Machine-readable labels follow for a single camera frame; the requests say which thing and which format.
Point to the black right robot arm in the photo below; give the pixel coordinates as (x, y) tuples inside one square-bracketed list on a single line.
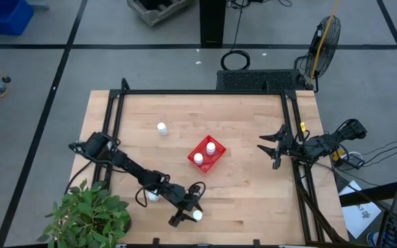
[(322, 144)]

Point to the white pill bottle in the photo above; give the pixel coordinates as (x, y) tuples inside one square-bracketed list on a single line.
[(162, 128), (197, 215), (153, 197), (210, 148), (198, 158)]

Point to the black metal rig frame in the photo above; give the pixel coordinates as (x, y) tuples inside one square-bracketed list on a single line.
[(202, 92)]

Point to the black frame clamp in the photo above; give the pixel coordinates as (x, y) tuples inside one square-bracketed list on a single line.
[(155, 241), (256, 242)]

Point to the black perforated metal case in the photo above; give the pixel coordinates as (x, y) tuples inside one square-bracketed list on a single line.
[(253, 80)]

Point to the black upright box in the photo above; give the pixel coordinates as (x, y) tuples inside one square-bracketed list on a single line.
[(212, 24)]

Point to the white paper sheet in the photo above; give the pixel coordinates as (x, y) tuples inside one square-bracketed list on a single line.
[(360, 213)]

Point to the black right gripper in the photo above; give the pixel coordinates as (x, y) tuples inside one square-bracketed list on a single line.
[(288, 146)]

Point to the yellow tag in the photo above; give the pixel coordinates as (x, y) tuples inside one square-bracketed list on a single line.
[(302, 127)]

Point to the red plastic slotted basket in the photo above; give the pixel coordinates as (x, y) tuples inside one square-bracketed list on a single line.
[(202, 147)]

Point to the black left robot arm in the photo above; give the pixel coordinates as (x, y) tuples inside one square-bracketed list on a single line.
[(129, 165)]

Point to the black floor fan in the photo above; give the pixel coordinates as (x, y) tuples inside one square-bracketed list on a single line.
[(322, 51)]

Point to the blue plastic bin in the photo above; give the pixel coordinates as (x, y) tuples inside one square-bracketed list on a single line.
[(5, 17)]

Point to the black power adapter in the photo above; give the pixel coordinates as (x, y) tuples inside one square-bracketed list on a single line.
[(351, 160)]

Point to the green potted plant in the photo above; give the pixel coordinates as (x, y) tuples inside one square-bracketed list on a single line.
[(88, 213)]

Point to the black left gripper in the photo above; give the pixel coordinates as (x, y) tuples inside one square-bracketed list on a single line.
[(181, 199)]

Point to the white and blue cup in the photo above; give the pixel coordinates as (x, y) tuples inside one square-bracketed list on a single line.
[(372, 239)]

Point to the grey foam packing tray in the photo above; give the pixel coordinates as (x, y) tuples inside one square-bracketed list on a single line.
[(157, 15)]

